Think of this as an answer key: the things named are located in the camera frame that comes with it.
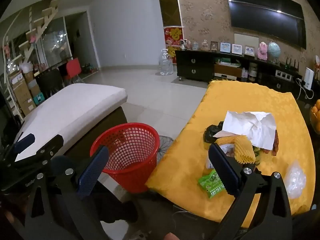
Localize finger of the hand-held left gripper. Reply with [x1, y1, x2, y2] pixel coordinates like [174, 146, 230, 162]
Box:
[12, 133, 35, 154]
[14, 134, 65, 167]

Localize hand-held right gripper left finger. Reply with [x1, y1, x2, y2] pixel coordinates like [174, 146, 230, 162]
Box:
[15, 146, 110, 240]

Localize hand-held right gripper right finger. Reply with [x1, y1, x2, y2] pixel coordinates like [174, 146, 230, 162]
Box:
[208, 142, 293, 240]

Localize yellow foam fruit net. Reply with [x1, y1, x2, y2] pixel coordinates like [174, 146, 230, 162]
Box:
[219, 134, 257, 165]

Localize green yellow fruit peel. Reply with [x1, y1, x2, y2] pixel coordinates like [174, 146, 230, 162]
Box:
[252, 145, 263, 167]

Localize black plastic bag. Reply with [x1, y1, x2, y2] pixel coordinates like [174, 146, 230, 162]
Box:
[203, 121, 225, 143]

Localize red plastic mesh basket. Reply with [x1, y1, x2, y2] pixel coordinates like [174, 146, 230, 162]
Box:
[90, 122, 160, 193]

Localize white tissue paper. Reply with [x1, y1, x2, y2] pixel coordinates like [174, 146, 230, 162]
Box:
[213, 110, 277, 155]

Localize green snack packet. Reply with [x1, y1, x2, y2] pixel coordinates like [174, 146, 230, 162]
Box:
[198, 169, 225, 199]

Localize dark brown sofa base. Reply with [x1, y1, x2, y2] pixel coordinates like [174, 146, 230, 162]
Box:
[60, 106, 128, 160]

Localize stack of cardboard boxes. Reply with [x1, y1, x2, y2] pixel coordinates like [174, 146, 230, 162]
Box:
[9, 70, 42, 117]

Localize white cushioned sofa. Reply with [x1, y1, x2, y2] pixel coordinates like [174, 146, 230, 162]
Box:
[15, 83, 127, 162]

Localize brown fruit peel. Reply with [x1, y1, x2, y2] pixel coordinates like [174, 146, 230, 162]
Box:
[261, 130, 279, 157]

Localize black chair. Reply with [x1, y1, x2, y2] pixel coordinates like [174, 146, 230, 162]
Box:
[35, 69, 64, 98]

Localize clear plastic bag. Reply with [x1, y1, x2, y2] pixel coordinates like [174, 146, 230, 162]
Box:
[285, 159, 307, 199]

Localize yellow tablecloth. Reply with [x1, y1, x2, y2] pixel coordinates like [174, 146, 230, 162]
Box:
[145, 80, 315, 229]

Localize red chair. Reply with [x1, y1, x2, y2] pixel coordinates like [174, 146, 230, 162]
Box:
[65, 57, 82, 83]

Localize pile of oranges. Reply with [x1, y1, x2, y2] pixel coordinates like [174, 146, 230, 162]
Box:
[310, 99, 320, 125]

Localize black television cabinet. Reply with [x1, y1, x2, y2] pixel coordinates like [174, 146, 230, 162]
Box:
[174, 49, 320, 100]

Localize white power sockets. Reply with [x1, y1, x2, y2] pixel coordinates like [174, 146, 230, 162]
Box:
[275, 69, 293, 80]

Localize clear large water jug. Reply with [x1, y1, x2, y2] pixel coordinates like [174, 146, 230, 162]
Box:
[155, 49, 174, 76]

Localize black router with antennas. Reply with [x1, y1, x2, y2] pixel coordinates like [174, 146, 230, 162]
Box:
[285, 58, 300, 72]

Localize white box device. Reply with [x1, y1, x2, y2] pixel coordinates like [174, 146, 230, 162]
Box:
[304, 67, 315, 90]

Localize pink plush toy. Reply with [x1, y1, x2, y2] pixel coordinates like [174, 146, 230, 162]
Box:
[257, 42, 268, 60]

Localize blue globe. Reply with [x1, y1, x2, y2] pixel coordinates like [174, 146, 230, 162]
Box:
[267, 42, 281, 63]

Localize black wire fan guard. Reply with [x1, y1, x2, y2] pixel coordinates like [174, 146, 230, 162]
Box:
[157, 134, 175, 157]

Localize wooden stepped wall shelf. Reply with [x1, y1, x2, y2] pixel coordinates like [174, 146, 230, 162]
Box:
[4, 0, 62, 65]

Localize white wall panel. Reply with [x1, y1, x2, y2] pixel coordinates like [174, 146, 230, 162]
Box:
[234, 33, 259, 47]

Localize red festive wall poster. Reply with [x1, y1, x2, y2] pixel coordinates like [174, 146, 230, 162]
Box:
[164, 26, 184, 58]

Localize black wall television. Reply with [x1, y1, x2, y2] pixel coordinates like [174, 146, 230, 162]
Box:
[224, 0, 307, 50]

